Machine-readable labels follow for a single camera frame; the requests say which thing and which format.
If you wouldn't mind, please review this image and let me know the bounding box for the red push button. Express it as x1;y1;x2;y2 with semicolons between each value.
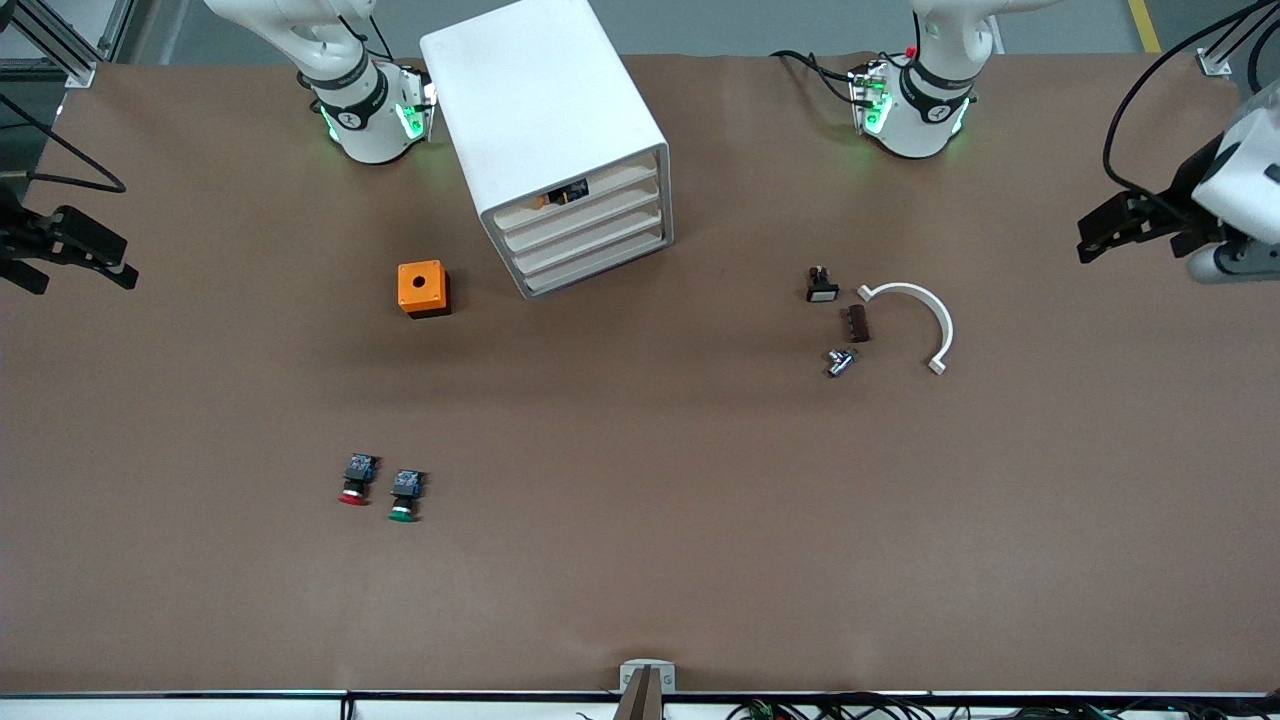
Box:
337;452;380;507

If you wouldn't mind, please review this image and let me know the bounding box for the green push button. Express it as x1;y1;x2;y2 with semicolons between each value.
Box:
387;468;427;524

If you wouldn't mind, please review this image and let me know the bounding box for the white drawer cabinet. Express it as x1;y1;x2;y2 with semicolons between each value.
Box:
419;0;676;302

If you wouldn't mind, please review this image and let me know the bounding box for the green lit connector box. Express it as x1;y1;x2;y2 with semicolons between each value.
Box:
848;60;893;137
397;63;439;143

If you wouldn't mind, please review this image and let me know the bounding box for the orange box with round hole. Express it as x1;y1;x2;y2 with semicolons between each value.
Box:
397;260;452;320

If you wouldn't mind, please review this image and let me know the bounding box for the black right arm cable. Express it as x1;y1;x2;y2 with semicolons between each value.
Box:
0;93;129;195

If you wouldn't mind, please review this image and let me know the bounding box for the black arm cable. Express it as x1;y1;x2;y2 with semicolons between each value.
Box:
1102;0;1280;196
0;93;129;195

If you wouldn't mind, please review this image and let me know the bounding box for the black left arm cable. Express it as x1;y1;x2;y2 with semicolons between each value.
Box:
1102;0;1280;196

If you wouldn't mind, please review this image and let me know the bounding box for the aluminium frame post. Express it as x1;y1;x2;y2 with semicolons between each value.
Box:
1196;0;1280;78
0;0;136;91

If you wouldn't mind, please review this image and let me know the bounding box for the white curved bracket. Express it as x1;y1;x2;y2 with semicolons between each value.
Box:
856;281;956;377

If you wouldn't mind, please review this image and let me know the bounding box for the black base cable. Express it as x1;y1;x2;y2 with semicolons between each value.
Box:
769;48;863;107

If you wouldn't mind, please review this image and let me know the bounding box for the tangled cable bundle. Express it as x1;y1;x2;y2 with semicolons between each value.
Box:
725;697;1011;720

